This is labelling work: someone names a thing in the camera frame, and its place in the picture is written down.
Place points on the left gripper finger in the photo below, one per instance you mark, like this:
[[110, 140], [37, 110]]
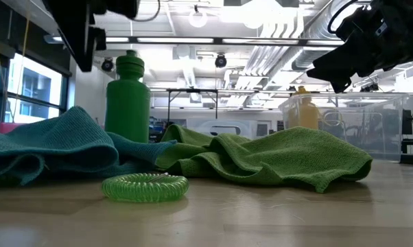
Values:
[[98, 39], [72, 31]]

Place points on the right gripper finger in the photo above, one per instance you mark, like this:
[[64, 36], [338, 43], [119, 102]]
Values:
[[343, 63], [341, 85]]

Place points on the yellow plastic sports bottle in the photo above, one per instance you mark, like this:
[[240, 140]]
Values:
[[306, 116]]

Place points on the green plastic sports bottle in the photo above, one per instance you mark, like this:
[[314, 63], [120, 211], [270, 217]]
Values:
[[127, 103]]

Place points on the green microfibre towel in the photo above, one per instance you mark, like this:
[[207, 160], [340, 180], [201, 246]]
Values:
[[278, 154]]

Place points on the teal microfibre towel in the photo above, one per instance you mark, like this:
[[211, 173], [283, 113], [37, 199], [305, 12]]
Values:
[[55, 144]]

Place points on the black ceiling spotlight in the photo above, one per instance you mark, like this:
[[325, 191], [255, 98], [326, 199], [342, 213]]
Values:
[[107, 65], [220, 61]]

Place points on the large clear plastic bin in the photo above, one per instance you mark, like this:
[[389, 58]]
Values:
[[374, 137]]

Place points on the long ceiling light bar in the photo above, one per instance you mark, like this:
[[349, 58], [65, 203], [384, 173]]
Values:
[[175, 40]]

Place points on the black monitor on stand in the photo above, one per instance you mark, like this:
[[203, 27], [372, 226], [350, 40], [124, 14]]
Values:
[[407, 121]]

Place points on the pink plastic bin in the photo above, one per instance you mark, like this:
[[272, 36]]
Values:
[[7, 127]]

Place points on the small clear plastic bin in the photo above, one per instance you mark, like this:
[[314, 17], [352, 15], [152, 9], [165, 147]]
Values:
[[227, 124]]

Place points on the green coil wristband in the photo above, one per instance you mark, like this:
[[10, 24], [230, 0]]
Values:
[[124, 188]]

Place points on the window with dark frame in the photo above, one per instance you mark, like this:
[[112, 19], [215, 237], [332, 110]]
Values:
[[38, 85]]

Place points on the black metal frame stand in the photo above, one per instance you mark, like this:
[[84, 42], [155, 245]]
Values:
[[192, 90]]

